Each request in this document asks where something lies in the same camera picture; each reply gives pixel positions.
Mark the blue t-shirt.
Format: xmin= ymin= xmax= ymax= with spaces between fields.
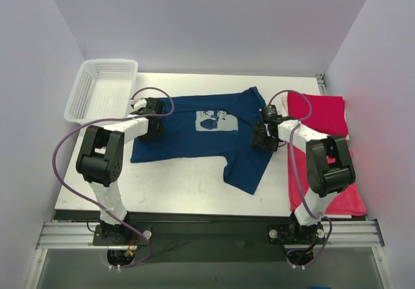
xmin=130 ymin=87 xmax=272 ymax=194

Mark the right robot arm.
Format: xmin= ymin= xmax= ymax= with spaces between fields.
xmin=251 ymin=117 xmax=356 ymax=242

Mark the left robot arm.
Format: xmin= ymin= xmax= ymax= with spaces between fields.
xmin=76 ymin=117 xmax=164 ymax=245

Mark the folded red t-shirt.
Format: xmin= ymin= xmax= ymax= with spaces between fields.
xmin=287 ymin=91 xmax=350 ymax=137

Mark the white plastic basket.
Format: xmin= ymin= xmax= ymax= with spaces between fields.
xmin=64 ymin=58 xmax=138 ymax=124

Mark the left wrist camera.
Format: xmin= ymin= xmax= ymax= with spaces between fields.
xmin=130 ymin=98 xmax=164 ymax=115

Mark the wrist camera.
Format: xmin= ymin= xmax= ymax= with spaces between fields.
xmin=130 ymin=98 xmax=164 ymax=115
xmin=261 ymin=104 xmax=296 ymax=124

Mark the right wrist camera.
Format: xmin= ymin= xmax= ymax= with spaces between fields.
xmin=261 ymin=104 xmax=296 ymax=124

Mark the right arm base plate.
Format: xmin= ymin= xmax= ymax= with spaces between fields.
xmin=267 ymin=223 xmax=326 ymax=246

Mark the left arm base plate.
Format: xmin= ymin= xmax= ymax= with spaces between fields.
xmin=92 ymin=224 xmax=147 ymax=246

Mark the aluminium rail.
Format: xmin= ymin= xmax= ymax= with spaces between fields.
xmin=36 ymin=220 xmax=385 ymax=249

